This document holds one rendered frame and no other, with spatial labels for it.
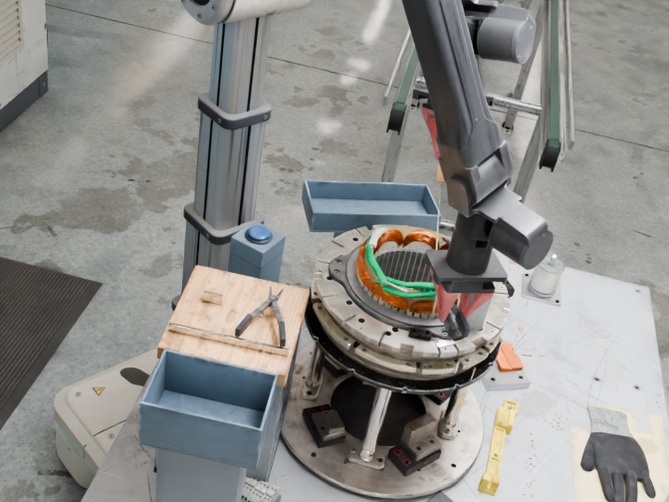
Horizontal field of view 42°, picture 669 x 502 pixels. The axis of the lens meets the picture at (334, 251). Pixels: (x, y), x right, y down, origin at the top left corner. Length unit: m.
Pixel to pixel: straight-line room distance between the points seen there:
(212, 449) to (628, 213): 3.05
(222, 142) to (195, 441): 0.63
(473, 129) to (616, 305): 1.10
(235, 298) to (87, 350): 1.47
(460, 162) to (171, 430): 0.53
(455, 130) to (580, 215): 2.89
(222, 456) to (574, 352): 0.91
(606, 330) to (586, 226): 1.88
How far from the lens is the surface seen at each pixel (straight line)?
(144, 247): 3.18
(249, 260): 1.53
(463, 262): 1.16
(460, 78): 1.00
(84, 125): 3.89
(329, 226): 1.59
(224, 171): 1.66
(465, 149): 1.03
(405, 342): 1.29
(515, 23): 1.21
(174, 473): 1.31
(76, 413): 2.27
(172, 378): 1.30
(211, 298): 1.34
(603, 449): 1.69
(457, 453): 1.57
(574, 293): 2.05
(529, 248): 1.08
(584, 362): 1.88
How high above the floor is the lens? 1.95
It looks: 37 degrees down
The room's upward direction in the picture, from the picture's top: 11 degrees clockwise
